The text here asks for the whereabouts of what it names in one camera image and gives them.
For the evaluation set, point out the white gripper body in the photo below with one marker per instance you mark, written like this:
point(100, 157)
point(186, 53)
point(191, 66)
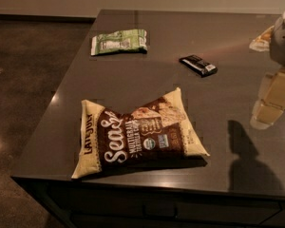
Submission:
point(283, 43)

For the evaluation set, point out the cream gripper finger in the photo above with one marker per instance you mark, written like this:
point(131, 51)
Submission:
point(264, 116)
point(272, 89)

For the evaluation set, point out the brown Late July chip bag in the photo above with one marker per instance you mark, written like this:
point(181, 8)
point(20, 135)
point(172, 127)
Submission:
point(158, 130)

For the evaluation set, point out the black rxbar chocolate bar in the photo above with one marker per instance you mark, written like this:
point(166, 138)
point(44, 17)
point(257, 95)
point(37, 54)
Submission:
point(201, 67)

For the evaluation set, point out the green snack bag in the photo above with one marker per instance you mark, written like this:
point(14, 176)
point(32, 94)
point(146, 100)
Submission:
point(130, 40)

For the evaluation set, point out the yellow white snack packet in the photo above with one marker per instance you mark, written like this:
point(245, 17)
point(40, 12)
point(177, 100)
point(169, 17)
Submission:
point(262, 42)

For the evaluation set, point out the dark cabinet drawer front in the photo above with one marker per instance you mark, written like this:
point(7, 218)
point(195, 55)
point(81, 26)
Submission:
point(92, 208)

